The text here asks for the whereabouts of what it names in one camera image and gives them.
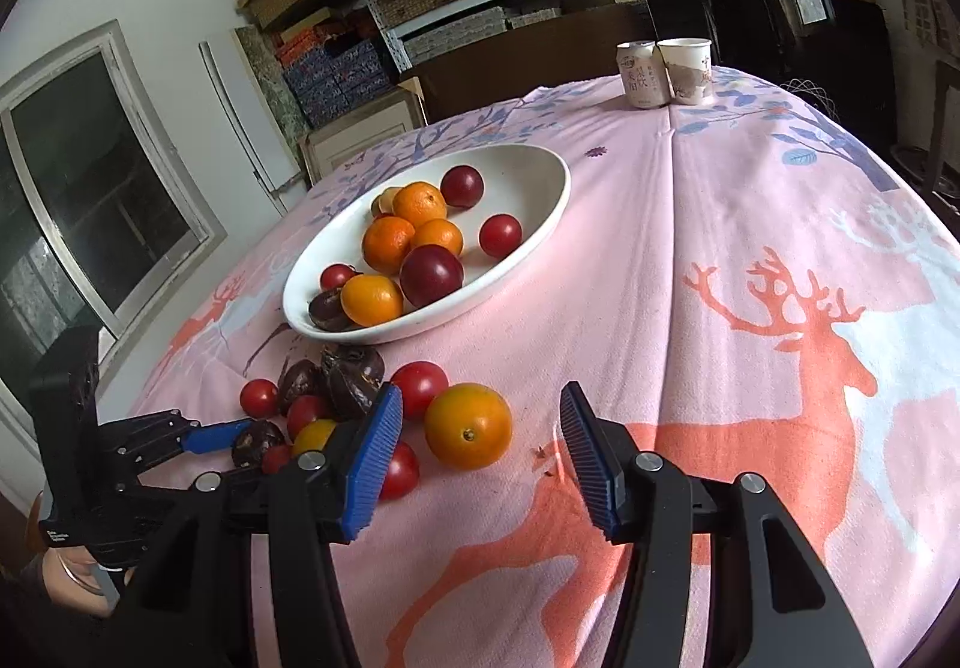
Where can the pale yellow round fruit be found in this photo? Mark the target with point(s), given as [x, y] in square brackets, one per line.
[385, 201]

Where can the person's left hand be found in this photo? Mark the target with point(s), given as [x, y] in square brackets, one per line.
[64, 589]

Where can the black glossy panel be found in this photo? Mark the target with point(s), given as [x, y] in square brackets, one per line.
[787, 38]

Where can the pile of brown blue cartons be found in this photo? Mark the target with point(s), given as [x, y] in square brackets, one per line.
[330, 75]

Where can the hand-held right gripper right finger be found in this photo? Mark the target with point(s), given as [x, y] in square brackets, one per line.
[592, 465]

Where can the dark purple passion fruit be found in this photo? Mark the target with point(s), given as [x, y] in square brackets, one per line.
[255, 443]
[352, 396]
[330, 309]
[352, 357]
[300, 383]

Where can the white oval plate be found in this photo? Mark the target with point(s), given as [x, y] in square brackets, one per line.
[517, 188]

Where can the white leaning board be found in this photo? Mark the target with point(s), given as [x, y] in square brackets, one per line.
[255, 135]

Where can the red cherry tomato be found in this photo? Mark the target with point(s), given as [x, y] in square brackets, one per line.
[336, 276]
[500, 234]

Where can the brown wooden board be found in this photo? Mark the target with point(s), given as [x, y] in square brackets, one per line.
[525, 53]

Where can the pink deer print tablecloth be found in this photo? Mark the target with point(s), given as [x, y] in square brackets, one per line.
[712, 203]

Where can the small yellow citrus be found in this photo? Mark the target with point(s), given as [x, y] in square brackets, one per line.
[315, 437]

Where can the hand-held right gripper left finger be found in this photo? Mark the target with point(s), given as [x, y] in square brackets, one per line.
[371, 473]

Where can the white paper cup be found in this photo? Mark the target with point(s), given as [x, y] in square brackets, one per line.
[686, 71]

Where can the grey framed window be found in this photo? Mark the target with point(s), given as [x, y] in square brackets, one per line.
[90, 188]

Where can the pile of small tomatoes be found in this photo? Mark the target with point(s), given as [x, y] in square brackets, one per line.
[418, 387]

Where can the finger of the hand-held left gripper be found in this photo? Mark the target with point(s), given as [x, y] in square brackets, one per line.
[217, 435]
[150, 488]

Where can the framed pale picture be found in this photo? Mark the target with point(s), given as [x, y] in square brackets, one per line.
[360, 128]

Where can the dark red plum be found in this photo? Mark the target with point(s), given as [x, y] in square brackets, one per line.
[461, 185]
[430, 274]

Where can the grey marble slab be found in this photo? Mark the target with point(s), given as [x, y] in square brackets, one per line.
[274, 83]

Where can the dark wooden chair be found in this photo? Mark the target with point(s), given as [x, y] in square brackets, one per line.
[946, 128]

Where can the pale drink can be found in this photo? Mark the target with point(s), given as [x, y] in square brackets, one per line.
[641, 75]

